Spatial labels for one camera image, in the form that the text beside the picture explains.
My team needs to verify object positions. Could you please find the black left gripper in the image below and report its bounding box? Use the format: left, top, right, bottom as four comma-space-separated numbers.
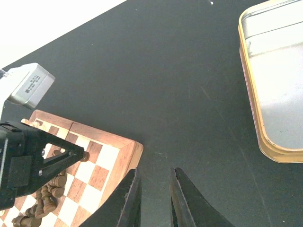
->
0, 122, 84, 210

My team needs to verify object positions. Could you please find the gold metal tin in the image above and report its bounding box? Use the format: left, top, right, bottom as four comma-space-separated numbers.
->
238, 0, 303, 163

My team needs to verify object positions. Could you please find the pile of brown chess pieces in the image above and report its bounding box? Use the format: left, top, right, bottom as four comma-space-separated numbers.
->
11, 171, 67, 227

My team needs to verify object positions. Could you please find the wooden chess board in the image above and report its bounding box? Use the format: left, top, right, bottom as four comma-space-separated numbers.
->
0, 109, 144, 227

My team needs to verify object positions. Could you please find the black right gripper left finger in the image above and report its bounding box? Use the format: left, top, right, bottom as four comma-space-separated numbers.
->
81, 168, 142, 227

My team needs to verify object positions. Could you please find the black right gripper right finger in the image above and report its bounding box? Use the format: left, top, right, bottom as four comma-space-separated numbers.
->
169, 167, 233, 227

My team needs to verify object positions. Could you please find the brown chess piece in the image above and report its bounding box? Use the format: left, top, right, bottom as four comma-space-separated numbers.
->
80, 151, 90, 162

